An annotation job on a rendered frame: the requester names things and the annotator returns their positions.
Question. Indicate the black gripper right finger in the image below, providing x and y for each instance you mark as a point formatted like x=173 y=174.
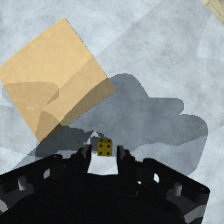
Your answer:
x=189 y=195

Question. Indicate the tan square mat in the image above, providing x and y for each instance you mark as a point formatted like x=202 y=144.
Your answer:
x=53 y=80

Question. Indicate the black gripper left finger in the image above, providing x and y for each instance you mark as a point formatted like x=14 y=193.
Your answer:
x=28 y=179

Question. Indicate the yellow die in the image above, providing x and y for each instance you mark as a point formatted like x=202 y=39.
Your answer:
x=104 y=147

